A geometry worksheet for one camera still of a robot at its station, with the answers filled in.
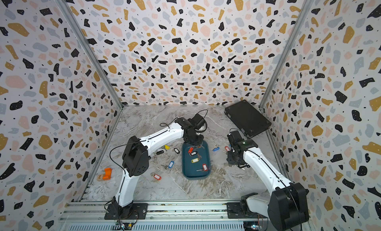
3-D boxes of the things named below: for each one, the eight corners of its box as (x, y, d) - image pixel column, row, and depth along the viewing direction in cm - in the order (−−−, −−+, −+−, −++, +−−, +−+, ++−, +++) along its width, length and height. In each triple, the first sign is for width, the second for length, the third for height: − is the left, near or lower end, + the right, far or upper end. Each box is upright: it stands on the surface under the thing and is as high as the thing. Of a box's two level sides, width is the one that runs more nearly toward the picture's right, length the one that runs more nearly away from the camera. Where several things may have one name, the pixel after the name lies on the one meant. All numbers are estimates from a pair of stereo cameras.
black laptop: (248, 139, 104) (250, 135, 100) (223, 113, 121) (224, 108, 116) (270, 127, 111) (273, 122, 107) (244, 103, 128) (245, 98, 123)
